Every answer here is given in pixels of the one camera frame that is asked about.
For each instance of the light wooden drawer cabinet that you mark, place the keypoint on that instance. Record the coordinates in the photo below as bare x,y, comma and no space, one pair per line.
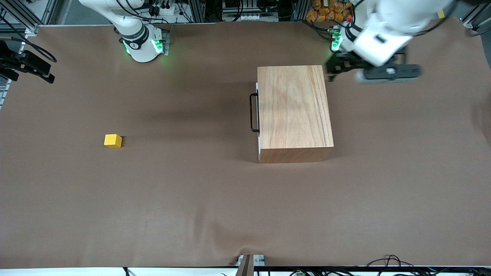
293,111

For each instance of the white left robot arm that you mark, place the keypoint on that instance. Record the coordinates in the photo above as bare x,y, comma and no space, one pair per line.
387,23

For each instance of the orange lumpy objects pile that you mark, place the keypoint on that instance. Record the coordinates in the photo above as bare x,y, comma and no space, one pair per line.
326,11

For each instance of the brown table mat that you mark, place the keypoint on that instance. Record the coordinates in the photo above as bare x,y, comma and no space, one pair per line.
172,199

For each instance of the white power strip with plugs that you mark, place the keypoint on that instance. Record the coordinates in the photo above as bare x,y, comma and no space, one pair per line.
165,8

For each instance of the yellow cube block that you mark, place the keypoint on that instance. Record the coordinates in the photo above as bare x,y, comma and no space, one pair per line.
112,140

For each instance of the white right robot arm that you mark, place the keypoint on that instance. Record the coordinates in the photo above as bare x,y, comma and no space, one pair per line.
140,46

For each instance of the metal table edge bracket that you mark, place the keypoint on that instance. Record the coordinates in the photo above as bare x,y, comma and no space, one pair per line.
249,264

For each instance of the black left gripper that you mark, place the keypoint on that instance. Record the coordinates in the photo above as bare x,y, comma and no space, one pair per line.
342,63

